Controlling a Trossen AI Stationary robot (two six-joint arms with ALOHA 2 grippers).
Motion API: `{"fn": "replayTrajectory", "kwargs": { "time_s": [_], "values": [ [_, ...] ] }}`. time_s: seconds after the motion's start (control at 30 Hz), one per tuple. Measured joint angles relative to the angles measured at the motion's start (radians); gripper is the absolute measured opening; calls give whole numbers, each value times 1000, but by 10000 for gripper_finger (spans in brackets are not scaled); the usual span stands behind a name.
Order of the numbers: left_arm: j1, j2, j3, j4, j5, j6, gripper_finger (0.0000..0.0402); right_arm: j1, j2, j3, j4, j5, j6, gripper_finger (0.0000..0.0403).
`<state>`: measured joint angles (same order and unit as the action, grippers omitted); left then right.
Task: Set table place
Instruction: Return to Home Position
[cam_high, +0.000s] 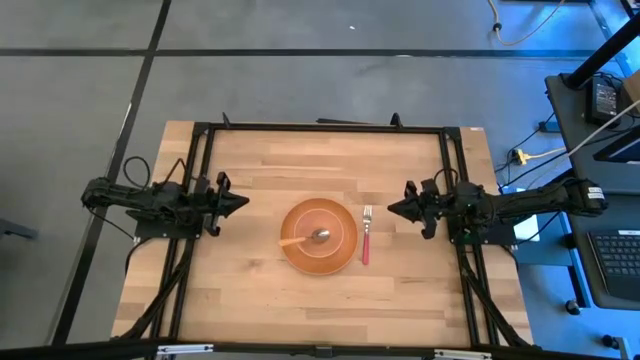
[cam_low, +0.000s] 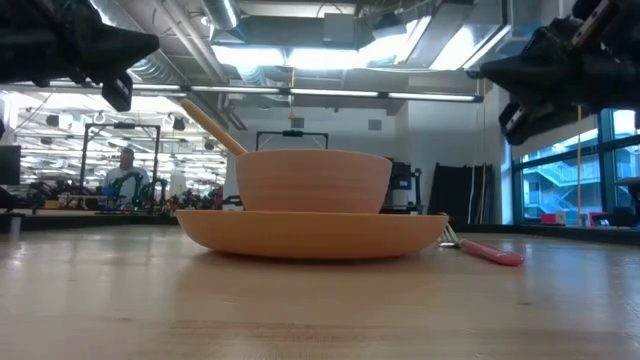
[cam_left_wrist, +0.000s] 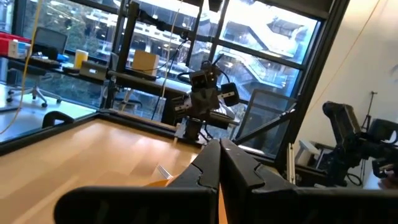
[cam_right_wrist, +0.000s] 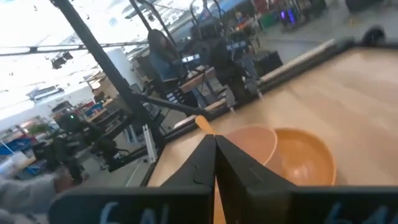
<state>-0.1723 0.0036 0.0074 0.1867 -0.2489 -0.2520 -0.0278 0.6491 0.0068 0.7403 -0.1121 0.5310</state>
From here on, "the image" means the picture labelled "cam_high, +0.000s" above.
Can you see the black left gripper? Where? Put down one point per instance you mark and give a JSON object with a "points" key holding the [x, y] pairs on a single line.
{"points": [[207, 200]]}

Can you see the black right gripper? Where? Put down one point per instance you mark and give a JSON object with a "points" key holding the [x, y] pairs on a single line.
{"points": [[435, 205]]}

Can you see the peach bowl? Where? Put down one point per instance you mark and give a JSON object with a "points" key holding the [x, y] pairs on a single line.
{"points": [[325, 220]]}

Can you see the orange plate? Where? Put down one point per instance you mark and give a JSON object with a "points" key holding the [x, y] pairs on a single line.
{"points": [[300, 262]]}

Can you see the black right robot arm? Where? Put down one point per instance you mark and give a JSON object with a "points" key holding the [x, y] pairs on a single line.
{"points": [[540, 202]]}

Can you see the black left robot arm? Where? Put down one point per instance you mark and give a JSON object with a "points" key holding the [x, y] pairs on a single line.
{"points": [[130, 195]]}

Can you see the white box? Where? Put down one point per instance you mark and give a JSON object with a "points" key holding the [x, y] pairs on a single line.
{"points": [[527, 230]]}

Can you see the yellow power plug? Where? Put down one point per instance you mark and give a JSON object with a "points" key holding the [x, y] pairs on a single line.
{"points": [[521, 157]]}

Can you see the black crossbar with silver brackets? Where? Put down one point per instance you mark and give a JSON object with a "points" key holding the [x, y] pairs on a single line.
{"points": [[260, 348]]}

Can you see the small blue box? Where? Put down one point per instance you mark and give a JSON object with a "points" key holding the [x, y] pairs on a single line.
{"points": [[549, 127]]}

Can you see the black keyboard desk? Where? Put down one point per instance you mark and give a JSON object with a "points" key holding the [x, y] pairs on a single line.
{"points": [[577, 270]]}

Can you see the black caster wheel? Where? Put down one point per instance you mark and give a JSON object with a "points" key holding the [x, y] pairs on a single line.
{"points": [[573, 307], [610, 342]]}

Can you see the black keyboard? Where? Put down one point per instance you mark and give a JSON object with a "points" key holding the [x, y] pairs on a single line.
{"points": [[620, 260]]}

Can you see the black power adapter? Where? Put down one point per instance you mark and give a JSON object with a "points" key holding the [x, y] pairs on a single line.
{"points": [[604, 100]]}

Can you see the black diagonal pole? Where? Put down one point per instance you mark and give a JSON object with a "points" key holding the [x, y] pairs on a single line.
{"points": [[600, 55]]}

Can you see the brown cardboard box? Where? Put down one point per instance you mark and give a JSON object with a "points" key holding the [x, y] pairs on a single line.
{"points": [[634, 90]]}

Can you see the black frame bracket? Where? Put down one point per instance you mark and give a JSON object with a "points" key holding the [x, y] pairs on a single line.
{"points": [[226, 121], [396, 121]]}

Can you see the black aluminium table frame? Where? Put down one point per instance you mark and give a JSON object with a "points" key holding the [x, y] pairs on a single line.
{"points": [[350, 128]]}

